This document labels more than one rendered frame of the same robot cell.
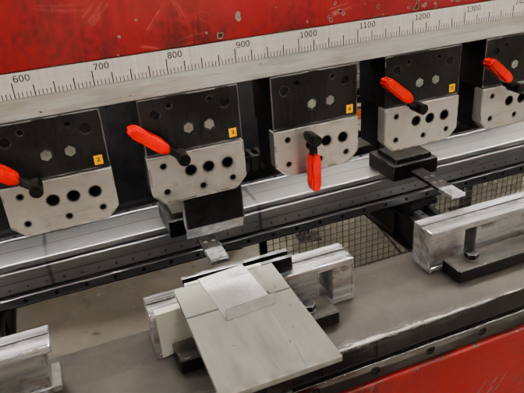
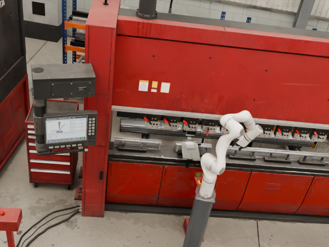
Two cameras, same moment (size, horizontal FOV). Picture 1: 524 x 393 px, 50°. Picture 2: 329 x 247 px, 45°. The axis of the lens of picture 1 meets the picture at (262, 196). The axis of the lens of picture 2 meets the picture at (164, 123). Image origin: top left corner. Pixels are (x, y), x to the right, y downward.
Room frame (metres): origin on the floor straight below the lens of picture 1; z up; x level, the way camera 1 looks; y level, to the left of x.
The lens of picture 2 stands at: (-2.63, -0.33, 3.59)
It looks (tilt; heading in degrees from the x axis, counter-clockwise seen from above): 35 degrees down; 12
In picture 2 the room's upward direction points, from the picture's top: 9 degrees clockwise
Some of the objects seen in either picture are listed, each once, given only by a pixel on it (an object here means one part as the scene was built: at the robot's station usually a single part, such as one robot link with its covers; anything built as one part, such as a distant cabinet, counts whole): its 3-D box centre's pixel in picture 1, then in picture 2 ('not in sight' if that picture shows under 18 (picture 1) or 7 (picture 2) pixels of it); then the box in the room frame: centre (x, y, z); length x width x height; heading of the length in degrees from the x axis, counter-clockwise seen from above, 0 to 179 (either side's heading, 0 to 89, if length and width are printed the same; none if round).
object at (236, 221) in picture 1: (213, 207); (191, 132); (0.83, 0.08, 1.13); 0.10 x 0.02 x 0.10; 109
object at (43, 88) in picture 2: not in sight; (63, 113); (0.02, 1.13, 1.53); 0.51 x 0.25 x 0.85; 125
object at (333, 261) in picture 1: (253, 297); (193, 147); (0.85, 0.03, 0.92); 0.39 x 0.06 x 0.10; 109
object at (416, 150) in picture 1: (421, 170); not in sight; (1.15, -0.37, 1.01); 0.26 x 0.12 x 0.05; 19
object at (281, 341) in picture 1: (249, 322); (190, 150); (0.69, 0.03, 1.00); 0.26 x 0.18 x 0.01; 19
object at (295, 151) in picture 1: (305, 114); (209, 123); (0.88, -0.08, 1.26); 0.15 x 0.09 x 0.17; 109
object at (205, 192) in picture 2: not in sight; (207, 186); (0.13, -0.25, 1.09); 0.19 x 0.19 x 0.18
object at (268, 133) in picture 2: not in sight; (265, 128); (1.08, -0.65, 1.26); 0.15 x 0.09 x 0.17; 109
